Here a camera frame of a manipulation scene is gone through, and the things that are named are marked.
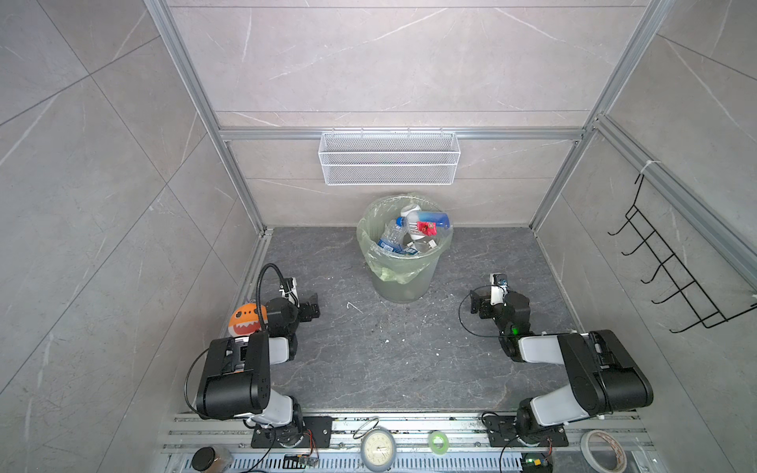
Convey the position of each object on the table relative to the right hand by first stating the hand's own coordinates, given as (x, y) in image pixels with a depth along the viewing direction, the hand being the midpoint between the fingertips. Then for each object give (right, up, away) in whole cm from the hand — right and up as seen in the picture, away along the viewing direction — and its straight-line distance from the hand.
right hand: (490, 289), depth 93 cm
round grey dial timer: (-36, -34, -26) cm, 56 cm away
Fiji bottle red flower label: (-22, +20, -16) cm, 34 cm away
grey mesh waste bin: (-26, -1, +3) cm, 27 cm away
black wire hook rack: (+32, +4, -31) cm, 44 cm away
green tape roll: (-19, -36, -22) cm, 46 cm away
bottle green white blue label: (-23, +14, -4) cm, 27 cm away
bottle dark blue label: (-31, +17, 0) cm, 36 cm away
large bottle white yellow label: (-27, +24, -7) cm, 36 cm away
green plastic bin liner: (-37, +22, -5) cm, 43 cm away
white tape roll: (+20, -38, -22) cm, 48 cm away
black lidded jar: (-72, -33, -31) cm, 85 cm away
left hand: (-60, -1, 0) cm, 60 cm away
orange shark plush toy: (-75, -8, -10) cm, 76 cm away
